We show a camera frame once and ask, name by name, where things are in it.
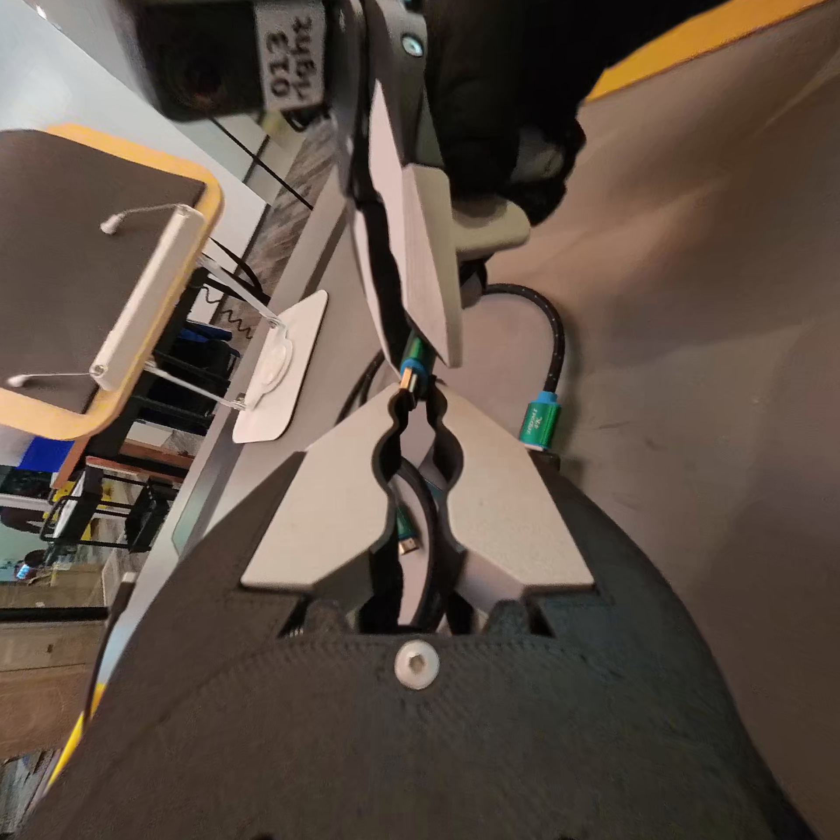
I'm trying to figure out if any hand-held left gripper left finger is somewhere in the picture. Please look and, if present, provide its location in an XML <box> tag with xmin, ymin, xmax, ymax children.
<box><xmin>240</xmin><ymin>384</ymin><xmax>403</xmax><ymax>630</ymax></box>

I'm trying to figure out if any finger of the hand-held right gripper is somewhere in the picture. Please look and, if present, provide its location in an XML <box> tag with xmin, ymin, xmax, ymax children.
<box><xmin>346</xmin><ymin>197</ymin><xmax>412</xmax><ymax>378</ymax></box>
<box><xmin>364</xmin><ymin>82</ymin><xmax>465</xmax><ymax>370</ymax></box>

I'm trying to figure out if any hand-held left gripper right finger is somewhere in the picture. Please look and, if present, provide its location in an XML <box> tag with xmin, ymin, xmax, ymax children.
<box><xmin>427</xmin><ymin>387</ymin><xmax>597</xmax><ymax>630</ymax></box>

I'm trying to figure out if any thick black braided cable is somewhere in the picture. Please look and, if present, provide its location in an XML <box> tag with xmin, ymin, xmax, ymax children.
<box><xmin>335</xmin><ymin>351</ymin><xmax>460</xmax><ymax>634</ymax></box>

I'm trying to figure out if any black metal rack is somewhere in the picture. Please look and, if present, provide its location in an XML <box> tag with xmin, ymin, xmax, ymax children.
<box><xmin>39</xmin><ymin>453</ymin><xmax>191</xmax><ymax>552</ymax></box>

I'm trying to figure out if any dark wood-edged table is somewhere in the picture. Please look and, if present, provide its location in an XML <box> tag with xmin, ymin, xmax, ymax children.
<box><xmin>0</xmin><ymin>125</ymin><xmax>224</xmax><ymax>441</ymax></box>

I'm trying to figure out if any blue storage box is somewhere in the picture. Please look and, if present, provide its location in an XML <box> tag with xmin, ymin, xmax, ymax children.
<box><xmin>20</xmin><ymin>436</ymin><xmax>73</xmax><ymax>473</ymax></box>

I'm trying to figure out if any brown wooden cabinet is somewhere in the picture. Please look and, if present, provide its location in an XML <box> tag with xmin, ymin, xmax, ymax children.
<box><xmin>0</xmin><ymin>581</ymin><xmax>109</xmax><ymax>756</ymax></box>

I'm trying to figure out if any yellow plastic bin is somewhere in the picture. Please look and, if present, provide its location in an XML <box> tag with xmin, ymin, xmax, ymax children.
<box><xmin>584</xmin><ymin>0</ymin><xmax>840</xmax><ymax>102</ymax></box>

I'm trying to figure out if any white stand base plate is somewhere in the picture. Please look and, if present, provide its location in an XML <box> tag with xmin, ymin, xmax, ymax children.
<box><xmin>7</xmin><ymin>203</ymin><xmax>329</xmax><ymax>444</ymax></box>

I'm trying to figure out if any black coiled cable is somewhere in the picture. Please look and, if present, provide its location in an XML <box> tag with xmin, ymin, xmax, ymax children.
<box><xmin>203</xmin><ymin>289</ymin><xmax>257</xmax><ymax>339</ymax></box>

